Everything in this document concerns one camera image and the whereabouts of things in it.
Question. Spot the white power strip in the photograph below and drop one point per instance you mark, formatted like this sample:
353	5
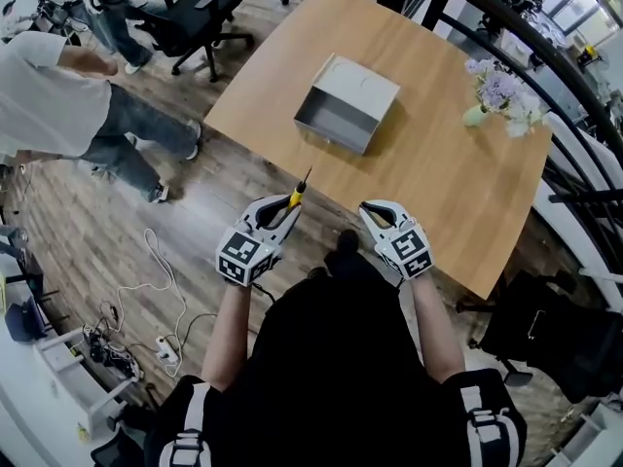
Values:
166	349

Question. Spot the person's left forearm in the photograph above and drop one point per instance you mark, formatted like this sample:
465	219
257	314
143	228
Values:
229	334

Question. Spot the person's black clothing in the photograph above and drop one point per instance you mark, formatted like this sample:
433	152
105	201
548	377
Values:
336	368

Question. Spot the purple white flower bouquet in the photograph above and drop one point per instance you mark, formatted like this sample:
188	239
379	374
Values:
501	90

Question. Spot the grey metal box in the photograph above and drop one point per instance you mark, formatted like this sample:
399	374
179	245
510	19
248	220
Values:
355	85

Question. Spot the yellow black screwdriver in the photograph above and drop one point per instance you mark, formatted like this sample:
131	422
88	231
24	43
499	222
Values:
297	196

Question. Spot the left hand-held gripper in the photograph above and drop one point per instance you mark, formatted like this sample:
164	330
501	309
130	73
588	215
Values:
242	257

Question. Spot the dark blue bag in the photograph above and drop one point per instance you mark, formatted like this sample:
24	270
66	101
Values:
26	321

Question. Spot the black office chair grey armrests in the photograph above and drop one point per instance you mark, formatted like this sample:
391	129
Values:
204	8

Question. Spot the black office chair with jacket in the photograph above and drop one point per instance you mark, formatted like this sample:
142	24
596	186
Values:
574	338

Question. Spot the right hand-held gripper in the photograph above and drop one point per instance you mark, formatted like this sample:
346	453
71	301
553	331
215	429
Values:
408	251

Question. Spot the person's right forearm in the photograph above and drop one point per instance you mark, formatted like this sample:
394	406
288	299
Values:
438	329

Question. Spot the green vase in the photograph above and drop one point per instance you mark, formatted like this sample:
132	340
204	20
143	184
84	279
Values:
473	116

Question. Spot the white desk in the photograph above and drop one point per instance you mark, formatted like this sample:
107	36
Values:
29	397

